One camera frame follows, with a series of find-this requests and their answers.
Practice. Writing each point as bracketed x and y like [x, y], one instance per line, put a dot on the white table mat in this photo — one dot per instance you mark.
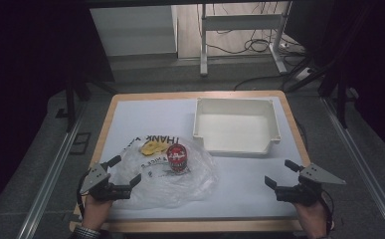
[246, 186]

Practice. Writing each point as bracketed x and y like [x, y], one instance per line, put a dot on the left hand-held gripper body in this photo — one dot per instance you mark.
[95, 179]

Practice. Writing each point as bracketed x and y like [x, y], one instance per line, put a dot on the person's right hand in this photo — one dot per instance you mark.
[312, 219]

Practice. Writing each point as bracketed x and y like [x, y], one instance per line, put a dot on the white power strip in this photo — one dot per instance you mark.
[303, 73]

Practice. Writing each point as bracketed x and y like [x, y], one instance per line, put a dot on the black floor outlet frame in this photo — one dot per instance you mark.
[80, 143]

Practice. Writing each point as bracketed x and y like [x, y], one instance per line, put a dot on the person's left hand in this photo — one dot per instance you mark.
[95, 212]

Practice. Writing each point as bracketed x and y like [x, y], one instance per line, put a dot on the white plastic bin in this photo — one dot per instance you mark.
[236, 129]

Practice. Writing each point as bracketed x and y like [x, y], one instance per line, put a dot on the white metal desk frame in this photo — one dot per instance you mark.
[241, 22]

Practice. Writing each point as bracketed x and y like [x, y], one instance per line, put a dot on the red can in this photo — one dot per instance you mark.
[176, 157]

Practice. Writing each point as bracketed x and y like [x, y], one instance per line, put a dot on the clear printed plastic bag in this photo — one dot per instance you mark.
[176, 189]

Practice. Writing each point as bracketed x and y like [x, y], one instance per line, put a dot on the black stand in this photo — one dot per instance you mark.
[342, 106]
[70, 103]

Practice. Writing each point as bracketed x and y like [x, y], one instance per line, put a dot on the white cabinet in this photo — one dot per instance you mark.
[133, 31]

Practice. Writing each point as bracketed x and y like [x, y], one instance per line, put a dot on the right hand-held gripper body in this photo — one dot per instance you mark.
[307, 186]

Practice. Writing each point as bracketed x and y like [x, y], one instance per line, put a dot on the aluminium rail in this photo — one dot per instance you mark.
[362, 166]
[50, 179]

